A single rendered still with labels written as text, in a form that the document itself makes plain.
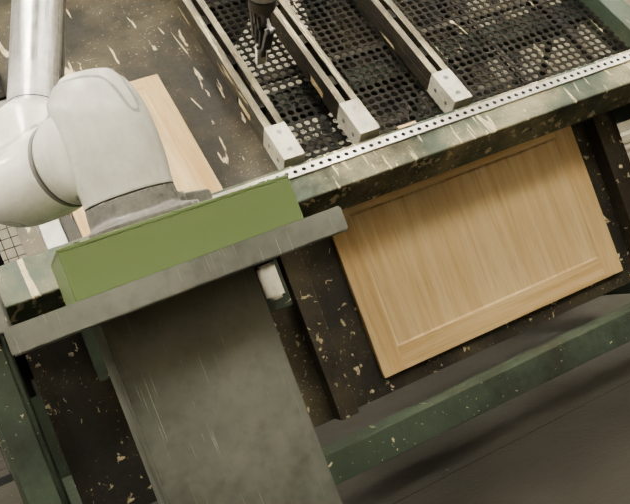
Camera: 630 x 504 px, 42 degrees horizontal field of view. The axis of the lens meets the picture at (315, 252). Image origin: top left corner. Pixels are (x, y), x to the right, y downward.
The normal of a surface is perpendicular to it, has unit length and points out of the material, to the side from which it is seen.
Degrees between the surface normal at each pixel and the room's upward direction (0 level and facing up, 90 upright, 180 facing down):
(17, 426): 90
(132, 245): 90
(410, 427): 90
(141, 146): 92
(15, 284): 58
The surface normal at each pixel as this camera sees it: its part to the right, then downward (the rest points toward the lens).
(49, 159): -0.50, 0.22
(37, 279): 0.07, -0.57
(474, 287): 0.31, -0.08
